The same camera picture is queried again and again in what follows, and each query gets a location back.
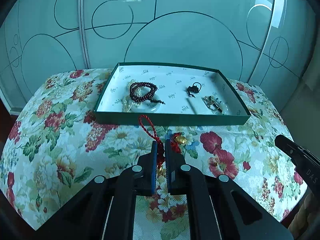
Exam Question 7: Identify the white pearl necklace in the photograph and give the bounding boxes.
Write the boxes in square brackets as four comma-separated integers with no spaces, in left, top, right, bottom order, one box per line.
[121,79,138,113]

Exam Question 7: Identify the glass sliding wardrobe doors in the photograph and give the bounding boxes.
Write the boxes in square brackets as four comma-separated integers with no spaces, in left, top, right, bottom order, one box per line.
[1,0,317,114]

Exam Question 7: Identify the white jade bangle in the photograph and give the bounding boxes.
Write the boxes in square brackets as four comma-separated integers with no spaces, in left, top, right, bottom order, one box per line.
[129,99,162,113]

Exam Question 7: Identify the red tassel gold charm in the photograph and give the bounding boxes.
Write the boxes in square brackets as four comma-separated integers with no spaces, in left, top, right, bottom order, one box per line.
[170,133,187,153]

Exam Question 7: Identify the white jade bar pendant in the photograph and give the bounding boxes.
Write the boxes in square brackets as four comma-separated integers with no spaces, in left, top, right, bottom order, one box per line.
[187,98,200,114]

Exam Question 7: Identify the red knotted cord charm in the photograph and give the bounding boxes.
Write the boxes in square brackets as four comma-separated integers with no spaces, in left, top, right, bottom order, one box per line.
[138,114,167,178]

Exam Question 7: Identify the green jewelry box tray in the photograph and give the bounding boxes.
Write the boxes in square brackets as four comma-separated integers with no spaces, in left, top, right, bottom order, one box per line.
[93,62,251,126]

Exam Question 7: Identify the black cord pendant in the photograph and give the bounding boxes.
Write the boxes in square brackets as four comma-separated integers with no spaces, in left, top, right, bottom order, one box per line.
[187,82,202,98]

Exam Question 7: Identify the dark red bead bracelet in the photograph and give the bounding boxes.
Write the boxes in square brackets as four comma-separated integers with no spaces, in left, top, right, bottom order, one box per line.
[128,81,166,106]

